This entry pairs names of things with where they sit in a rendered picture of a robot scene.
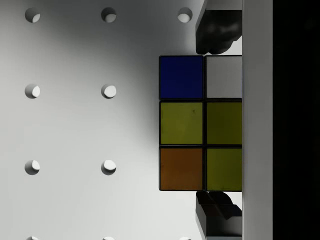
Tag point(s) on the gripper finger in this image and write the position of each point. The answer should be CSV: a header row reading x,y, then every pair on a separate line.
x,y
217,30
212,210

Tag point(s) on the puzzle cube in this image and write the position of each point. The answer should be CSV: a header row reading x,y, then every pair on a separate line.
x,y
181,122

